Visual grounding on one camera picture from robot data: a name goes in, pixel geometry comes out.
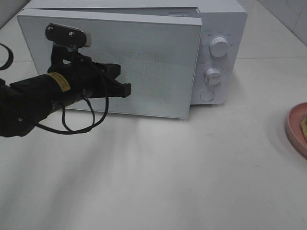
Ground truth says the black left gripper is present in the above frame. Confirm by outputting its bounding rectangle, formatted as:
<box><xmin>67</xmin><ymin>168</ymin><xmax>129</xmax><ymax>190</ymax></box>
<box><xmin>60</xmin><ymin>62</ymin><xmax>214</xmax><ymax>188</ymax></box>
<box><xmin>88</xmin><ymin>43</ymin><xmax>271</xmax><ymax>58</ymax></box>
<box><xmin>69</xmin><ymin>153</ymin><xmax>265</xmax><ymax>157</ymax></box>
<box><xmin>47</xmin><ymin>45</ymin><xmax>131</xmax><ymax>103</ymax></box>

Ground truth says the white microwave door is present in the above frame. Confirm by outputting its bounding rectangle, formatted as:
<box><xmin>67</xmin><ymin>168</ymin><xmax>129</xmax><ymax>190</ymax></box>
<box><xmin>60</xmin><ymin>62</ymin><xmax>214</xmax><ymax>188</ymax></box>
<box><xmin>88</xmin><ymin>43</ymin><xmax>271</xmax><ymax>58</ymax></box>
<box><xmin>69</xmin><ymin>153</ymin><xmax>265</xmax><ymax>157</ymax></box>
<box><xmin>17</xmin><ymin>9</ymin><xmax>202</xmax><ymax>118</ymax></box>

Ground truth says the round white door release button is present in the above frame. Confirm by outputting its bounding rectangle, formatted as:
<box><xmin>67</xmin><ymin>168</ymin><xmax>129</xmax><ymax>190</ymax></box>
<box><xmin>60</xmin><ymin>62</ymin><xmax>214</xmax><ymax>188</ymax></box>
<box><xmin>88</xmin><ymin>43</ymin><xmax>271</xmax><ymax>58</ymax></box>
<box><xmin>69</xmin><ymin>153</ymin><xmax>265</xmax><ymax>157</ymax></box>
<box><xmin>200</xmin><ymin>90</ymin><xmax>215</xmax><ymax>102</ymax></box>

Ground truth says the white timer knob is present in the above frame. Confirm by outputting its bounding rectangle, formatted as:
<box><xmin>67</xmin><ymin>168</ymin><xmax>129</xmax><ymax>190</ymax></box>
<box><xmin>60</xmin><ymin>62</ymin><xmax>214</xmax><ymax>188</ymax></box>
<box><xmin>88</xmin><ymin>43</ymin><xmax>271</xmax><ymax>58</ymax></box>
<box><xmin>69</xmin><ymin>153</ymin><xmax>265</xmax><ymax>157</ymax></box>
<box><xmin>204</xmin><ymin>68</ymin><xmax>222</xmax><ymax>86</ymax></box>

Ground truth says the pink plate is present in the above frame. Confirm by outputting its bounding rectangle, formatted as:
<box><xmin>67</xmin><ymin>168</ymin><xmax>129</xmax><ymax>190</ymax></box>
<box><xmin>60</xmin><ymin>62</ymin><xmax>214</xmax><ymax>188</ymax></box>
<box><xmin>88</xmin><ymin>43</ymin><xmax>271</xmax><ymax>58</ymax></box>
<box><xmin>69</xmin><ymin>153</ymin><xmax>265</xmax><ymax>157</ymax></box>
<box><xmin>285</xmin><ymin>102</ymin><xmax>307</xmax><ymax>158</ymax></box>

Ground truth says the sandwich with white bread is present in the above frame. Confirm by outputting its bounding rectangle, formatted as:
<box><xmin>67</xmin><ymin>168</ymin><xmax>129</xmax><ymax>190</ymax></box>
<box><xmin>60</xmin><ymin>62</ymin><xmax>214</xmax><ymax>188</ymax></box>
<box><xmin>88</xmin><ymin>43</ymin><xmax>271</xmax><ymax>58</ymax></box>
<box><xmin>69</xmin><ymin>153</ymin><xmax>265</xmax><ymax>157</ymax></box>
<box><xmin>301</xmin><ymin>117</ymin><xmax>307</xmax><ymax>140</ymax></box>

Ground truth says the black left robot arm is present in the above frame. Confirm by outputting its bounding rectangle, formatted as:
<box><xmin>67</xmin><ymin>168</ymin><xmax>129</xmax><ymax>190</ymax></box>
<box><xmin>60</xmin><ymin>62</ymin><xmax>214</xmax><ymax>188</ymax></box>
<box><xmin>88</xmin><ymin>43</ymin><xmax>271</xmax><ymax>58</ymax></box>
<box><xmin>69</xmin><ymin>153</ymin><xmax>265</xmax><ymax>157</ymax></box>
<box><xmin>0</xmin><ymin>45</ymin><xmax>131</xmax><ymax>138</ymax></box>

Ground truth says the white microwave oven body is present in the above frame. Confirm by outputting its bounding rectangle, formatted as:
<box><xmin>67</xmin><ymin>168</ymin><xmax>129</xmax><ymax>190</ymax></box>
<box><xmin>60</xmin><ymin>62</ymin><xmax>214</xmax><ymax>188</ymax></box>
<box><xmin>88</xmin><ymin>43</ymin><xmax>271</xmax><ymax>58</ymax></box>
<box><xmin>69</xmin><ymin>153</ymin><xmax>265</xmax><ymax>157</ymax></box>
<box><xmin>20</xmin><ymin>0</ymin><xmax>248</xmax><ymax>105</ymax></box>

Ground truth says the upper white power knob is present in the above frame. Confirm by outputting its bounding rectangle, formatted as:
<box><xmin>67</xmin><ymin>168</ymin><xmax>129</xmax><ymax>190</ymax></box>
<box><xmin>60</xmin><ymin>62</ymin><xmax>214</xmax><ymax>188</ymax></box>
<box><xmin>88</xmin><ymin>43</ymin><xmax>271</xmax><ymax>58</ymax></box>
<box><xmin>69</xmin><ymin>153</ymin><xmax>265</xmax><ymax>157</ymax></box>
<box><xmin>209</xmin><ymin>36</ymin><xmax>229</xmax><ymax>58</ymax></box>

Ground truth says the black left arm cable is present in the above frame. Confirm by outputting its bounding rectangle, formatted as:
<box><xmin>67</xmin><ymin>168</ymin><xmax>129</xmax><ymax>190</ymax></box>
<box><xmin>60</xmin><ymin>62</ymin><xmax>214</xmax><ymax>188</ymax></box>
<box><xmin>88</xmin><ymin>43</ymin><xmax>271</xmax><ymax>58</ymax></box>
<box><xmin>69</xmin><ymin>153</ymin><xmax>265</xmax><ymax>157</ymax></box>
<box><xmin>0</xmin><ymin>43</ymin><xmax>110</xmax><ymax>135</ymax></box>

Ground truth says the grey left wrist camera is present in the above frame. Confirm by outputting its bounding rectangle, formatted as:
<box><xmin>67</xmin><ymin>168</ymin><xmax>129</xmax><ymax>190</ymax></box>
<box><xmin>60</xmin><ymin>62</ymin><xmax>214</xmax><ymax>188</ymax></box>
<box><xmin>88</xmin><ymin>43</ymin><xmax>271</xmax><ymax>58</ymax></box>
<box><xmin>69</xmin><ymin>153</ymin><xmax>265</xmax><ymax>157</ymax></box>
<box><xmin>45</xmin><ymin>23</ymin><xmax>92</xmax><ymax>48</ymax></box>

